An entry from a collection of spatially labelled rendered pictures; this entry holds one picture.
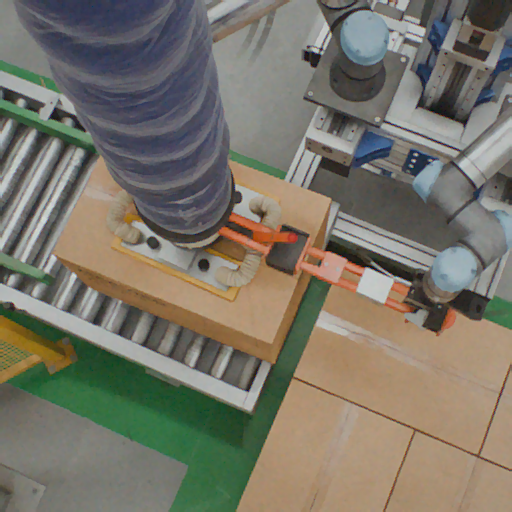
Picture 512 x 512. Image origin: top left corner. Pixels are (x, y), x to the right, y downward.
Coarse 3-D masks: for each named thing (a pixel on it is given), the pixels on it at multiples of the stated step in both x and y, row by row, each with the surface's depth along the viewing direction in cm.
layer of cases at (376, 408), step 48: (336, 288) 245; (336, 336) 242; (384, 336) 241; (432, 336) 241; (480, 336) 240; (336, 384) 238; (384, 384) 237; (432, 384) 237; (480, 384) 237; (288, 432) 234; (336, 432) 234; (384, 432) 234; (432, 432) 233; (480, 432) 233; (288, 480) 231; (336, 480) 231; (384, 480) 230; (432, 480) 230; (480, 480) 229
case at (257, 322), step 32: (96, 192) 200; (288, 192) 198; (96, 224) 198; (320, 224) 196; (64, 256) 196; (96, 256) 195; (96, 288) 228; (128, 288) 198; (160, 288) 193; (192, 288) 193; (256, 288) 192; (288, 288) 192; (192, 320) 207; (224, 320) 190; (256, 320) 190; (288, 320) 211; (256, 352) 216
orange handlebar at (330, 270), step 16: (224, 112) 190; (240, 224) 182; (256, 224) 182; (240, 240) 181; (320, 256) 179; (336, 256) 179; (320, 272) 178; (336, 272) 178; (352, 272) 179; (352, 288) 177; (400, 288) 177; (384, 304) 176; (400, 304) 176; (448, 320) 174
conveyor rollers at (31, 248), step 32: (0, 96) 266; (32, 128) 262; (0, 160) 263; (0, 192) 256; (32, 192) 256; (64, 192) 256; (32, 256) 251; (32, 288) 248; (64, 288) 247; (160, 352) 241; (192, 352) 241; (224, 352) 241
